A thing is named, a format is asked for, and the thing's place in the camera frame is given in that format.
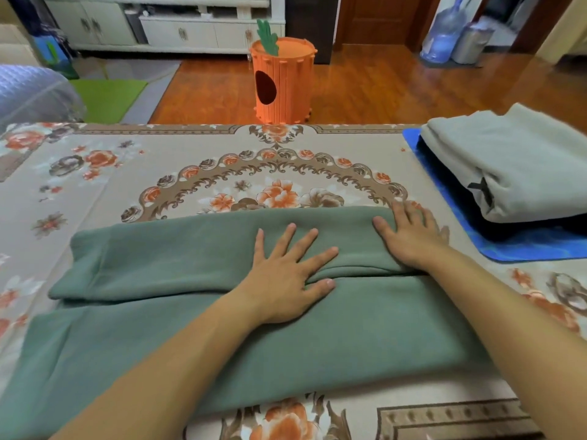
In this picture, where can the person's left hand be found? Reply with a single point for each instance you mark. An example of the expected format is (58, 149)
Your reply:
(275, 288)

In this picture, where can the grey floor rug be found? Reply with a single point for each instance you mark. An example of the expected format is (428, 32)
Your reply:
(151, 73)

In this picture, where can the person's left thumb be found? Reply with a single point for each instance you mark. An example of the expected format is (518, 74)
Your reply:
(321, 287)

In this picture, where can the person's left middle finger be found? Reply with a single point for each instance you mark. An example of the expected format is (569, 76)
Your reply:
(303, 247)

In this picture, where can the person's right thumb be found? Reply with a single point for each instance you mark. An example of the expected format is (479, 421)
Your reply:
(383, 227)

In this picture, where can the person's right little finger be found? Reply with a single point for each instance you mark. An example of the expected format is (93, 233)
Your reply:
(444, 234)

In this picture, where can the grey quilted cover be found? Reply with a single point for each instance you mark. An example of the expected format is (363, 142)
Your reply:
(32, 93)

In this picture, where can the person's left forearm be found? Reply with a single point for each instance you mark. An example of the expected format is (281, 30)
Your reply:
(160, 375)

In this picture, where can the silver metal bin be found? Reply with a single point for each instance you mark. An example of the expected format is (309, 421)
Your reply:
(470, 45)

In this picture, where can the brown wooden door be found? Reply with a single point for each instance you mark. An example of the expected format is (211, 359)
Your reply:
(376, 18)

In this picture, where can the blue water jug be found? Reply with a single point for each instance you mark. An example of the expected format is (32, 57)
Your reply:
(442, 38)

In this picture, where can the green floor mat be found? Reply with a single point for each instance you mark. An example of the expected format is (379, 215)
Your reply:
(108, 98)

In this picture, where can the person's right middle finger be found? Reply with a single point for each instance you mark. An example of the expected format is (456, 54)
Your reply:
(415, 216)

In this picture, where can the person's right forearm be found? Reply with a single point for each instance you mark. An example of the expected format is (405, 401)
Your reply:
(513, 334)

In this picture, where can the green fleece garment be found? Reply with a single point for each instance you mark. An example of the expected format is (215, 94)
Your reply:
(174, 256)

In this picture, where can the blue mat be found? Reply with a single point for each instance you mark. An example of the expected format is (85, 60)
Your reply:
(527, 249)

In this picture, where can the person's left little finger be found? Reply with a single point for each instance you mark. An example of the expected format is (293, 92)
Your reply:
(260, 245)

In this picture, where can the blue and green box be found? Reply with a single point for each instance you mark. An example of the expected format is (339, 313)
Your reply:
(52, 54)

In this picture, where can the floral patterned bed sheet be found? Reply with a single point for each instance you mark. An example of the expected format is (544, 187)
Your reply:
(137, 169)

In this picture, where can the orange carrot-shaped pet house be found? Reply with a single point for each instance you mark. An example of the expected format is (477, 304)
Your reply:
(289, 86)

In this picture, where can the black folded garment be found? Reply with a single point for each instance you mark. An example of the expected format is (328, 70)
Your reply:
(504, 231)

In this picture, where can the dark cabinet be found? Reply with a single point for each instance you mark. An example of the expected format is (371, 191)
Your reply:
(312, 18)

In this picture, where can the person's right hand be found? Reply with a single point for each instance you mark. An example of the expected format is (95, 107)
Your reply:
(415, 245)

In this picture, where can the grey folded garment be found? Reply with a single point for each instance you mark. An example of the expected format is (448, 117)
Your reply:
(527, 164)

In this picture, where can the white cabinet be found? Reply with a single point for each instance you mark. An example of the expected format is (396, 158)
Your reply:
(183, 34)

